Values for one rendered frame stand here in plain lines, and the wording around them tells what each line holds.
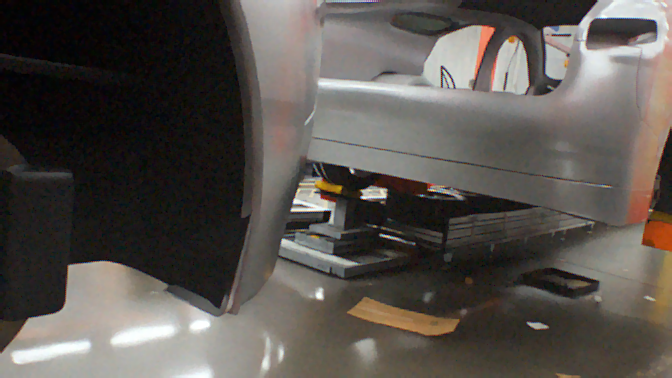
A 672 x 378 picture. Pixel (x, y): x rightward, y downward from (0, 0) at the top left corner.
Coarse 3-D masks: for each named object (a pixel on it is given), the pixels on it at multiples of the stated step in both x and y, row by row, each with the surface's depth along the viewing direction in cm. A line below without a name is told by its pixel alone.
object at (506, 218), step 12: (456, 216) 446; (468, 216) 457; (480, 216) 471; (492, 216) 489; (504, 216) 508; (516, 216) 534; (528, 216) 552; (540, 216) 579; (552, 216) 604; (444, 228) 434; (456, 228) 443; (468, 228) 458; (480, 228) 475; (504, 228) 512
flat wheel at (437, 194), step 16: (400, 192) 459; (432, 192) 503; (448, 192) 499; (400, 208) 458; (416, 208) 451; (432, 208) 449; (448, 208) 451; (464, 208) 465; (416, 224) 452; (432, 224) 450
